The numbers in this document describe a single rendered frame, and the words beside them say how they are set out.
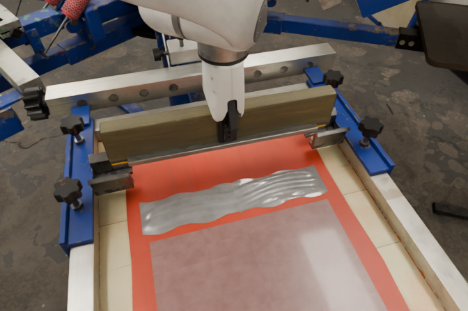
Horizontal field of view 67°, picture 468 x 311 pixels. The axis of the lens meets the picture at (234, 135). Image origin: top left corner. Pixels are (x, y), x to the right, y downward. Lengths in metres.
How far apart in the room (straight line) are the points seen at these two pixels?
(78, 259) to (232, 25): 0.46
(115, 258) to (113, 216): 0.08
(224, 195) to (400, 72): 2.32
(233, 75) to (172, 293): 0.35
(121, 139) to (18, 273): 1.38
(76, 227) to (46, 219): 1.34
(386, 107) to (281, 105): 1.93
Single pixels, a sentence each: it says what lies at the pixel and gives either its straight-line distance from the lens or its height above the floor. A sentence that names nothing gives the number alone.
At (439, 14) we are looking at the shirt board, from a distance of 1.45.
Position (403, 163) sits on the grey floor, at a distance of 2.19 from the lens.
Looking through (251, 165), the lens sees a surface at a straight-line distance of 0.74.
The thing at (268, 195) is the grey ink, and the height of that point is 0.96.
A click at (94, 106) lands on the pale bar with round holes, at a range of 0.86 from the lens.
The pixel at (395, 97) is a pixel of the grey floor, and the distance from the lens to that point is 2.61.
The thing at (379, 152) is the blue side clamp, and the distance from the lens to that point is 0.75.
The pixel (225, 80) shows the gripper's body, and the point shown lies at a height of 1.23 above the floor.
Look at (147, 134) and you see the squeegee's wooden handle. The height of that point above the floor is 1.12.
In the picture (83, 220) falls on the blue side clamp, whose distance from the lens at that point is 0.66.
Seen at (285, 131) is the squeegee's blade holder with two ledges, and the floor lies 1.07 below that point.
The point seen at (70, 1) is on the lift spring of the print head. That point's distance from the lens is 1.15.
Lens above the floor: 1.53
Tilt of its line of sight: 46 degrees down
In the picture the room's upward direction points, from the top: straight up
